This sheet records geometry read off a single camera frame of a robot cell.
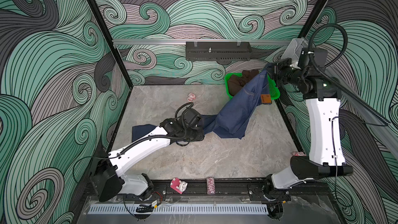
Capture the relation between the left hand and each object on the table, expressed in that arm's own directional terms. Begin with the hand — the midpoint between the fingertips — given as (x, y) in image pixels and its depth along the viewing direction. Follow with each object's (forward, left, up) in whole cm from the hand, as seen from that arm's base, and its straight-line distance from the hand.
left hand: (205, 135), depth 75 cm
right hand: (+17, -24, +30) cm, 42 cm away
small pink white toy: (+38, +8, -15) cm, 41 cm away
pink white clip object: (-20, +12, -11) cm, 26 cm away
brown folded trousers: (+48, -25, -8) cm, 55 cm away
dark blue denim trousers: (+7, -13, +2) cm, 15 cm away
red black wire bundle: (-29, +28, -20) cm, 45 cm away
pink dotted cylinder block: (-19, -3, -14) cm, 24 cm away
